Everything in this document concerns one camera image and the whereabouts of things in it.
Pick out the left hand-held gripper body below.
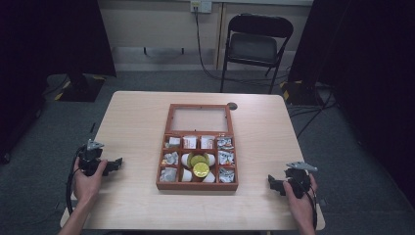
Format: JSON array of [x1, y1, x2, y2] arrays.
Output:
[[77, 139, 106, 177]]

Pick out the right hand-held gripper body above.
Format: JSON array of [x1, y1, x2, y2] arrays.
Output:
[[284, 161, 319, 200]]

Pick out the person's left hand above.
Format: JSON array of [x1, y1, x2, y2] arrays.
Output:
[[71, 158, 109, 206]]

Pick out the person's right hand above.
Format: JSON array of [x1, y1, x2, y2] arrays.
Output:
[[282, 173, 318, 229]]

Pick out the blue white packet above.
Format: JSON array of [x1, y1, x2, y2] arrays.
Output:
[[216, 136, 235, 151], [217, 150, 236, 166], [217, 166, 236, 184]]

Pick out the silver packet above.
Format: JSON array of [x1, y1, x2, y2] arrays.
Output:
[[159, 166, 178, 183], [161, 151, 180, 166], [164, 136, 182, 150]]

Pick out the wooden compartment box with lid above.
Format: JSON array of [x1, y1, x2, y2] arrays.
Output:
[[156, 103, 240, 192]]

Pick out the black stand base yellow tape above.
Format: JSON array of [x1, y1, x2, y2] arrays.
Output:
[[54, 72, 108, 103], [279, 79, 325, 107]]

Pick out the yellow lid cup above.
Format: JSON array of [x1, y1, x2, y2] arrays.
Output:
[[192, 162, 211, 179]]

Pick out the white orange packet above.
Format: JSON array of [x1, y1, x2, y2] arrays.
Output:
[[182, 135, 198, 150], [199, 135, 215, 150]]

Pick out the green lid cup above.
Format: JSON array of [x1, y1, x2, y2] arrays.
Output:
[[189, 154, 210, 166]]

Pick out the black curtain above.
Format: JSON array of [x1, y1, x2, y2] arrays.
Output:
[[288, 0, 415, 207], [0, 0, 117, 165]]

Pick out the black folding chair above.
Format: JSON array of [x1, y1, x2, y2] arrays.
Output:
[[219, 13, 295, 95]]

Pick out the left hand-held gripper black cable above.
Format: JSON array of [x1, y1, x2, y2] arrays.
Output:
[[65, 146, 86, 216]]

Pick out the hand-held gripper black cable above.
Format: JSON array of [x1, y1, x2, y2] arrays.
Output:
[[302, 185, 319, 230], [65, 146, 86, 216]]

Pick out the right hand-held gripper black cable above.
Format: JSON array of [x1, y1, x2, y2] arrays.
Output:
[[302, 185, 319, 230]]

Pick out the black floor cables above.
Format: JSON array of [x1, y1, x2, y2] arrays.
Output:
[[288, 82, 339, 139]]

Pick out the white wall socket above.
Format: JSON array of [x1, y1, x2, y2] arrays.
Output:
[[190, 0, 213, 15]]

